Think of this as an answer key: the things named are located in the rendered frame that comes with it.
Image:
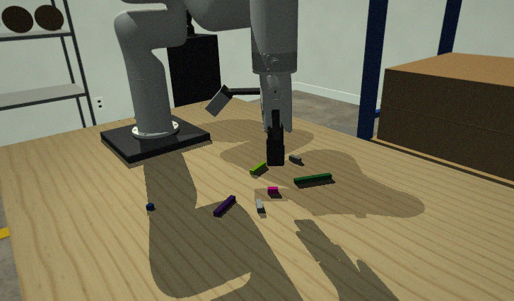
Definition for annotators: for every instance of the purple rod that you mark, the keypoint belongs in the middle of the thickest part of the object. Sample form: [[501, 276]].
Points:
[[224, 206]]

